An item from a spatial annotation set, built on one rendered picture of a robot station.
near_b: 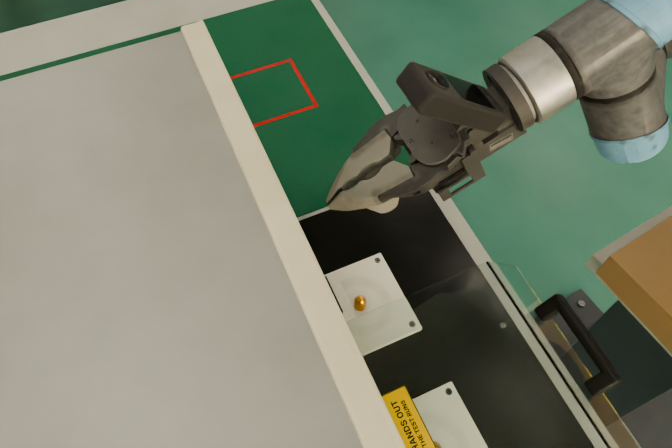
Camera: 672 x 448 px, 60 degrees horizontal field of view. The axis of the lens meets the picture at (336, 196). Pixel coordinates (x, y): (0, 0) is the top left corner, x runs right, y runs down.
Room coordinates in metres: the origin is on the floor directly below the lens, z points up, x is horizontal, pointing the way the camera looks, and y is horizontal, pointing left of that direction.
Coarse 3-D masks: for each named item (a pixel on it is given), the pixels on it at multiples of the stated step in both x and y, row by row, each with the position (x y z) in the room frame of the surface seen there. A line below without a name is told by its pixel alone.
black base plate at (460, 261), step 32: (320, 224) 0.54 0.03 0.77; (352, 224) 0.54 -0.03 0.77; (384, 224) 0.54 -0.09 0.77; (416, 224) 0.54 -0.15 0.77; (448, 224) 0.54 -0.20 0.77; (320, 256) 0.48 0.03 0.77; (352, 256) 0.48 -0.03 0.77; (384, 256) 0.48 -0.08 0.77; (416, 256) 0.48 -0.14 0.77; (448, 256) 0.48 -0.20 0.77; (416, 288) 0.42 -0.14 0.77
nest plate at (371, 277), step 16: (336, 272) 0.44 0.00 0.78; (352, 272) 0.44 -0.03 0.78; (368, 272) 0.44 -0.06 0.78; (384, 272) 0.44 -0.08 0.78; (352, 288) 0.41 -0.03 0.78; (368, 288) 0.41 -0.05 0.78; (384, 288) 0.41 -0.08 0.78; (352, 304) 0.38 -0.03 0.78; (368, 304) 0.38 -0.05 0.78; (384, 304) 0.38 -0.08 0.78
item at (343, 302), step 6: (330, 288) 0.37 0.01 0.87; (336, 288) 0.39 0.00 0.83; (342, 288) 0.39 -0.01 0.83; (336, 294) 0.38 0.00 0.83; (342, 294) 0.38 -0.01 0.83; (336, 300) 0.35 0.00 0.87; (342, 300) 0.37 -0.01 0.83; (348, 300) 0.37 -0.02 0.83; (342, 306) 0.36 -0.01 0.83; (348, 306) 0.36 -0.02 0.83; (342, 312) 0.33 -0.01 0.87; (348, 312) 0.35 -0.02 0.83; (354, 312) 0.35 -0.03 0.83; (348, 318) 0.34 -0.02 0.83
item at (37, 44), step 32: (128, 0) 1.20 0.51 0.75; (160, 0) 1.20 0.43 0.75; (192, 0) 1.20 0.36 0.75; (224, 0) 1.20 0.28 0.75; (256, 0) 1.20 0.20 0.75; (32, 32) 1.08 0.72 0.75; (64, 32) 1.08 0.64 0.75; (96, 32) 1.08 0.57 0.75; (128, 32) 1.08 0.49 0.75; (0, 64) 0.98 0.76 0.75; (32, 64) 0.98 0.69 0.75; (480, 256) 0.49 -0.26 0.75
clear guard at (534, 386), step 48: (432, 288) 0.28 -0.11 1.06; (480, 288) 0.28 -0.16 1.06; (528, 288) 0.30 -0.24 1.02; (384, 336) 0.22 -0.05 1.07; (432, 336) 0.22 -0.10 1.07; (480, 336) 0.22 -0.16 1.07; (528, 336) 0.22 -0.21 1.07; (384, 384) 0.17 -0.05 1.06; (432, 384) 0.17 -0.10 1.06; (480, 384) 0.17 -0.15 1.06; (528, 384) 0.17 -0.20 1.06; (576, 384) 0.17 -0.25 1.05; (432, 432) 0.12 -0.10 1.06; (480, 432) 0.12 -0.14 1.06; (528, 432) 0.12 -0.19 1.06; (576, 432) 0.12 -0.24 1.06; (624, 432) 0.13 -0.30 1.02
